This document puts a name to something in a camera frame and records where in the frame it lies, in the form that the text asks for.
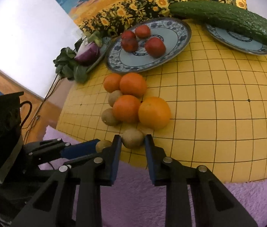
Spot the red fruit front left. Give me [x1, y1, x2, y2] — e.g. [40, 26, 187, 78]
[121, 38, 139, 53]

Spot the blue white left plate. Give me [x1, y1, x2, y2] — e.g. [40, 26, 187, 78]
[86, 37, 112, 73]

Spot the red fruit back right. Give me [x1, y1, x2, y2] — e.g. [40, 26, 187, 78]
[135, 25, 151, 39]

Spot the green leafy vegetable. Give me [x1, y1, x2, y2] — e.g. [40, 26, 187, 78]
[53, 31, 102, 84]

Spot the blue white right plate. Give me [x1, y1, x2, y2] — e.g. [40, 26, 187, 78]
[205, 24, 267, 55]

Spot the black cable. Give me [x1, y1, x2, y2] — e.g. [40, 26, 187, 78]
[22, 74, 62, 138]

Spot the halved red onion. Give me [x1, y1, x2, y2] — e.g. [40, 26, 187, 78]
[74, 42, 100, 66]

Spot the blue white plate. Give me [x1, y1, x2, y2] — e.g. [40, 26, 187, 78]
[205, 24, 267, 55]
[106, 17, 192, 74]
[86, 37, 112, 73]

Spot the small orange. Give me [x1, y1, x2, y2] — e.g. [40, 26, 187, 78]
[103, 73, 122, 93]

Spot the large orange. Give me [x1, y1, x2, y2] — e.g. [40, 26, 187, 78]
[138, 97, 171, 130]

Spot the red fruit back left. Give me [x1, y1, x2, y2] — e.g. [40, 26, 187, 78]
[121, 30, 136, 40]

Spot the kiwi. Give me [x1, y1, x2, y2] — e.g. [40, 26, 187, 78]
[95, 140, 112, 153]
[122, 128, 145, 149]
[101, 108, 120, 126]
[108, 90, 123, 107]

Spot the blue white centre plate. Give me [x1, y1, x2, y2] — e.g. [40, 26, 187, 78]
[106, 17, 192, 74]

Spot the green bitter cucumber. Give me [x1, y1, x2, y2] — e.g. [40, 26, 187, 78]
[168, 0, 267, 45]

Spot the purple fuzzy cloth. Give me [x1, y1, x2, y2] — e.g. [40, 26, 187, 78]
[39, 134, 257, 226]

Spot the yellow go board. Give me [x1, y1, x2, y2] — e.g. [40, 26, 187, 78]
[56, 18, 267, 183]

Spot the red fruit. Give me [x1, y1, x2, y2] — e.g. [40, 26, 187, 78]
[121, 30, 136, 40]
[145, 37, 166, 58]
[135, 25, 151, 39]
[121, 38, 139, 53]

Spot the red fruit front right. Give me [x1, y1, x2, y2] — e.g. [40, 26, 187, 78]
[145, 37, 166, 58]

